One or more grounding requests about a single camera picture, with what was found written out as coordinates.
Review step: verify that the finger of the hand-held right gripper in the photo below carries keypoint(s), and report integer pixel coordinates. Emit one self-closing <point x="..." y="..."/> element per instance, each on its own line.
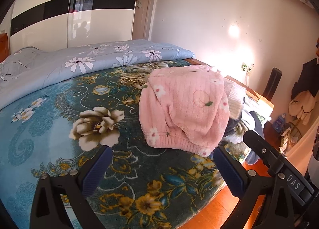
<point x="261" y="148"/>

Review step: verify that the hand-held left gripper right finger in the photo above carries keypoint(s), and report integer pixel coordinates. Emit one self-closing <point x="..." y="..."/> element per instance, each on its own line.
<point x="229" y="174"/>

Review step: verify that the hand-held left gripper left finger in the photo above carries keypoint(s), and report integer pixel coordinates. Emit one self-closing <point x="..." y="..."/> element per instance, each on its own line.
<point x="97" y="171"/>

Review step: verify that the pink fleece floral garment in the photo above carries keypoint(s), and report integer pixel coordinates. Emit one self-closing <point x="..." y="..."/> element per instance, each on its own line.
<point x="184" y="109"/>

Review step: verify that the dark fleece garment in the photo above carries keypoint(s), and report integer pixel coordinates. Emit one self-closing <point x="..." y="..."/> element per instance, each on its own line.
<point x="256" y="124"/>

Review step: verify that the blue detergent bottle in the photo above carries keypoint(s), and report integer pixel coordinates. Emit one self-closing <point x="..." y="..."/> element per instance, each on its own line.
<point x="280" y="122"/>

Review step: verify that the white knit garment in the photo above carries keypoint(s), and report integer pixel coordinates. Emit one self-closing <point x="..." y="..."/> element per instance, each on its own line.
<point x="234" y="99"/>

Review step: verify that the hanging cream garment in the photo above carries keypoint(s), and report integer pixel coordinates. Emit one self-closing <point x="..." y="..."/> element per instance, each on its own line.
<point x="302" y="106"/>

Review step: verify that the black tower fan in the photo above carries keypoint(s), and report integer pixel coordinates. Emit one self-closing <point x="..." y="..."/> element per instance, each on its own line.
<point x="273" y="84"/>

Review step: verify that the teal floral plush blanket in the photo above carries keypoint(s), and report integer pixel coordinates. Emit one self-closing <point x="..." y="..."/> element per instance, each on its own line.
<point x="62" y="104"/>

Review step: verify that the hanging black jacket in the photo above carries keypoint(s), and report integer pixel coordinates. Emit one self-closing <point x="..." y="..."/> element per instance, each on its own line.
<point x="307" y="77"/>

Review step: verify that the blue daisy print quilt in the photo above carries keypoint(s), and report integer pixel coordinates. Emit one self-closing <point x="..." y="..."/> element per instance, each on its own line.
<point x="74" y="69"/>

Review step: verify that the blue daisy print pillow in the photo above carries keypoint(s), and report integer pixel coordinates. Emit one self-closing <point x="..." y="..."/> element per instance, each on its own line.
<point x="22" y="62"/>

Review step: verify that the white wardrobe with black stripe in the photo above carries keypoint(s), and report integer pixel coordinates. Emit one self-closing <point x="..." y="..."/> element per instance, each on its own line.
<point x="49" y="32"/>

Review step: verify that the wooden bed headboard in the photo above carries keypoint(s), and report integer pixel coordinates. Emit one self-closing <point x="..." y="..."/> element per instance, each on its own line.
<point x="3" y="47"/>

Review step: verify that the beige room door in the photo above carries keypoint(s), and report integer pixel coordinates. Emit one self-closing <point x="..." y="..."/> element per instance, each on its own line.
<point x="142" y="19"/>

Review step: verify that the wall power socket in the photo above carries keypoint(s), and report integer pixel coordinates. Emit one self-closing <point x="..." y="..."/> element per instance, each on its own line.
<point x="246" y="66"/>

